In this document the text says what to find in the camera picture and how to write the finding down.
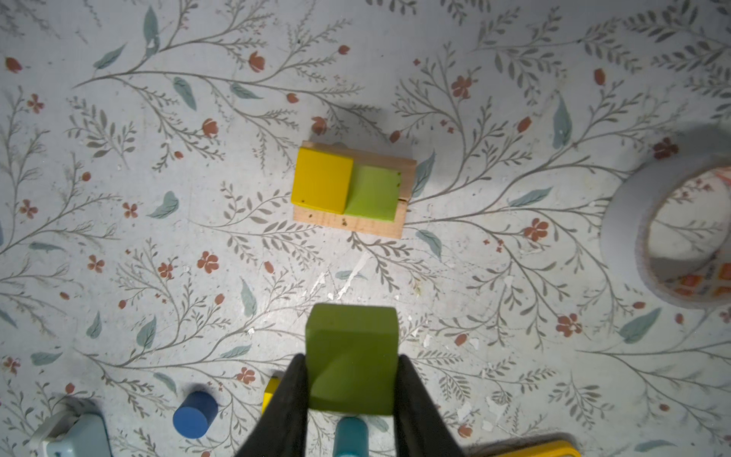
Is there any long green block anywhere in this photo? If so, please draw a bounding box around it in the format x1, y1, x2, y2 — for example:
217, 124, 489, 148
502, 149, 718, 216
345, 165, 402, 222

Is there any natural wood block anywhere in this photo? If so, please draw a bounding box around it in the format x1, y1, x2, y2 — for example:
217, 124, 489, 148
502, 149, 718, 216
293, 200, 407, 239
301, 141, 417, 201

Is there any yellow calculator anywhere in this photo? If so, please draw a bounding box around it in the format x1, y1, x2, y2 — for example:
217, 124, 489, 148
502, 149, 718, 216
499, 440, 582, 457

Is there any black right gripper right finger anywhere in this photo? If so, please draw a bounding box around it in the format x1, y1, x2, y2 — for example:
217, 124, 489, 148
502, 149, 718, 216
393, 354, 464, 457

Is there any long yellow block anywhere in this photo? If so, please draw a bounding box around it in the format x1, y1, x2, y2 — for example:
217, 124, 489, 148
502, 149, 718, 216
261, 376, 281, 414

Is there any clear tape roll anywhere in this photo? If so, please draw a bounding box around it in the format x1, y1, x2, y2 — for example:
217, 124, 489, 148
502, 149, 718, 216
600, 152, 730, 308

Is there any green cube block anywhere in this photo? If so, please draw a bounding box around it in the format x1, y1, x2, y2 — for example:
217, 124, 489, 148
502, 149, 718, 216
306, 304, 399, 416

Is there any yellow cube block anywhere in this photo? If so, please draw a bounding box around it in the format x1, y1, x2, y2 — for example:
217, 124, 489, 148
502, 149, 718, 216
291, 148, 354, 214

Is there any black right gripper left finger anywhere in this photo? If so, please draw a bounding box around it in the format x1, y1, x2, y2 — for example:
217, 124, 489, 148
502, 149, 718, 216
235, 353, 310, 457

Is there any white stapler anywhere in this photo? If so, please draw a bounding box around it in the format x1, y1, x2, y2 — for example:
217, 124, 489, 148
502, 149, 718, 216
28, 407, 112, 457

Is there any dark blue round block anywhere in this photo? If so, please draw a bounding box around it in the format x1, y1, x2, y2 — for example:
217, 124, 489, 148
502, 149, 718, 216
172, 391, 219, 439

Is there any teal round block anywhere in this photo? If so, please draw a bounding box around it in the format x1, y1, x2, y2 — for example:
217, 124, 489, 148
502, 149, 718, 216
333, 417, 369, 457

